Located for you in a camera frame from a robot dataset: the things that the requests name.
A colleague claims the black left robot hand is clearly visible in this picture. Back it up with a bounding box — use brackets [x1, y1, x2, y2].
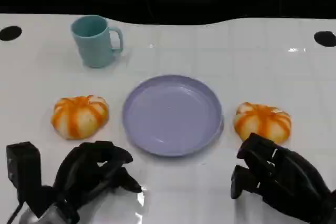
[51, 141, 143, 222]

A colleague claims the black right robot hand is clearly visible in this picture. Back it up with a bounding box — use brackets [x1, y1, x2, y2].
[230, 132, 336, 224]

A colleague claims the orange and white bread roll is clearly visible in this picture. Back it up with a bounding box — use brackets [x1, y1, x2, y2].
[50, 94, 110, 141]
[233, 102, 292, 146]

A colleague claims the lilac plate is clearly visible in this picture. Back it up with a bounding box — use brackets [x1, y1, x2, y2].
[122, 74, 225, 157]

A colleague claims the pale green mug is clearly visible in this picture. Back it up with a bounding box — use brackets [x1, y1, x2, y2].
[70, 15, 124, 69]

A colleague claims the black table grommet hole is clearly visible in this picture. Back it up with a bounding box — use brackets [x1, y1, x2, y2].
[313, 30, 336, 48]
[0, 26, 23, 42]

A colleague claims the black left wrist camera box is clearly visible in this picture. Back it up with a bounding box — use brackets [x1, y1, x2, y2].
[6, 142, 55, 216]

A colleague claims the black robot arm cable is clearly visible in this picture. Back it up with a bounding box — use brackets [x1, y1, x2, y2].
[6, 199, 27, 224]

